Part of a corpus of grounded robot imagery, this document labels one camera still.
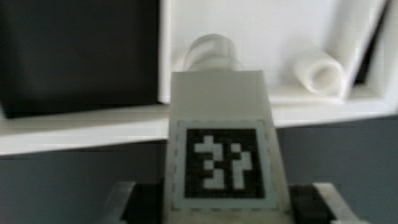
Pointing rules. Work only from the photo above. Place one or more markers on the white U-shaped obstacle fence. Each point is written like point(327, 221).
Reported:
point(137, 124)

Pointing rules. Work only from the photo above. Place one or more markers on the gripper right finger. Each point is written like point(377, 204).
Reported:
point(319, 205)

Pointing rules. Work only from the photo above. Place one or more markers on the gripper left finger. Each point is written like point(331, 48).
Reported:
point(134, 204)

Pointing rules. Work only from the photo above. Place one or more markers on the white square tabletop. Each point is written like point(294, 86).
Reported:
point(299, 39)

